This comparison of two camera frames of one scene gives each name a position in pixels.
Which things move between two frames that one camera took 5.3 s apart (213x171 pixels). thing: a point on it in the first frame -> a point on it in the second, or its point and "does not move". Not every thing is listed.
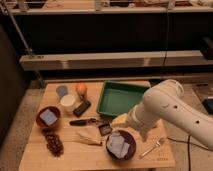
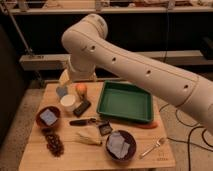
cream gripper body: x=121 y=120 -> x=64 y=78
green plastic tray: x=117 y=98 does not move
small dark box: x=105 y=128 does not move
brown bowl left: x=40 y=121 does not move
